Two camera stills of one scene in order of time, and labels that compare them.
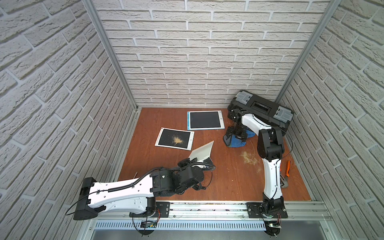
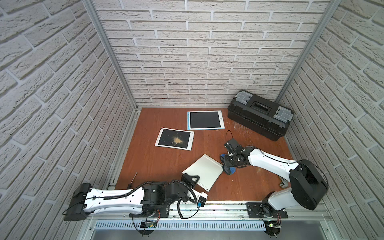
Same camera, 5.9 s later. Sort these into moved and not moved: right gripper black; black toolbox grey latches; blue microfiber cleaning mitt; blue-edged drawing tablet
Moved: right gripper black; blue microfiber cleaning mitt
Not moved: black toolbox grey latches; blue-edged drawing tablet
